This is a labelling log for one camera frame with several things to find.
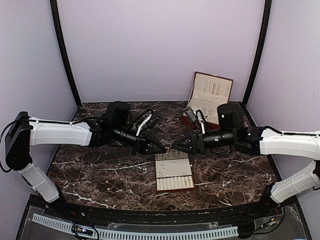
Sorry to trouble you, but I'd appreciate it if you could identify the white slotted cable duct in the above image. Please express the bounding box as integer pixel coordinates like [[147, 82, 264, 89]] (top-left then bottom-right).
[[31, 213, 239, 240]]

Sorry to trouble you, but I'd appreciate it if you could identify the black right frame post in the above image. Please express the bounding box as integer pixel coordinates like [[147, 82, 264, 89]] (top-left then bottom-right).
[[241, 0, 272, 108]]

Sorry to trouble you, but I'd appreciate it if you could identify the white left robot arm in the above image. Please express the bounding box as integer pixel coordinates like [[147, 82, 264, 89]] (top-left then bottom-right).
[[0, 101, 167, 218]]

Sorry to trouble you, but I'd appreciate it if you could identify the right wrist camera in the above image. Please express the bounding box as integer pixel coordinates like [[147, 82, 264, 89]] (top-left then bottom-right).
[[183, 106, 209, 134]]

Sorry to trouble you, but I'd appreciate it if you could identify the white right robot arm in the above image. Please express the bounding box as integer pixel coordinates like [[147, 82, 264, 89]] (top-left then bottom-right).
[[171, 103, 320, 217]]

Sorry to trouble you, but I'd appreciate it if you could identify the red wooden jewelry box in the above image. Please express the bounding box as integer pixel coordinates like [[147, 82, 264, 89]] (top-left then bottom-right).
[[187, 71, 234, 128]]

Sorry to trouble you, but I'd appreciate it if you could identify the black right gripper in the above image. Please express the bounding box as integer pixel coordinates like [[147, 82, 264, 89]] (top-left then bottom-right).
[[171, 128, 237, 156]]

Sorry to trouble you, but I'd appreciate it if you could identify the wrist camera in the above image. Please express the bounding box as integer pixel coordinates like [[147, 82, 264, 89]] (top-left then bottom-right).
[[136, 111, 162, 137], [183, 106, 209, 134]]

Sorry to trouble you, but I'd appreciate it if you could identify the beige jewelry tray insert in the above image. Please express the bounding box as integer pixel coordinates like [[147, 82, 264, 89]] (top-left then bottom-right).
[[155, 149, 195, 193]]

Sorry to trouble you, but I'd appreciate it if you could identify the black front table rail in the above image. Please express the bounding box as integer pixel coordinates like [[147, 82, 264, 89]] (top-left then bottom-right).
[[33, 195, 284, 226]]

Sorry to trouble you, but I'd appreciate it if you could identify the black frame post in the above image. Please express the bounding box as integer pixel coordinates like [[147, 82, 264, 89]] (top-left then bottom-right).
[[49, 0, 82, 108], [241, 0, 272, 108]]

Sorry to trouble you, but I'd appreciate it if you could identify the black left frame post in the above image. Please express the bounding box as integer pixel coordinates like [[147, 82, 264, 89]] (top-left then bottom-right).
[[49, 0, 82, 108]]

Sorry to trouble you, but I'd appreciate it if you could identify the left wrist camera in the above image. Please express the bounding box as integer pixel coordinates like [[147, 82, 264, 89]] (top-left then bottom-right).
[[136, 111, 162, 137]]

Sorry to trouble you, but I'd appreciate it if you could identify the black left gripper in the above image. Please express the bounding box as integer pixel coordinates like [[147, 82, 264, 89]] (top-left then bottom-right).
[[112, 124, 168, 156]]

